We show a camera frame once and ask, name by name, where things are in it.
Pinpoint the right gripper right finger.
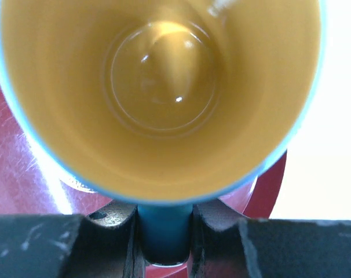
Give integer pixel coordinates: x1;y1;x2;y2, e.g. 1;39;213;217
188;200;351;277

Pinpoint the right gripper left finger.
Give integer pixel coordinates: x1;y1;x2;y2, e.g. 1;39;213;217
0;201;145;277

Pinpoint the blue mug yellow inside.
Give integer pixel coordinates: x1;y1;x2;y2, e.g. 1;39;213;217
0;1;321;265

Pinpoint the red round tray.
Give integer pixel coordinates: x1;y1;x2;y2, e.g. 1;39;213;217
0;66;289;278

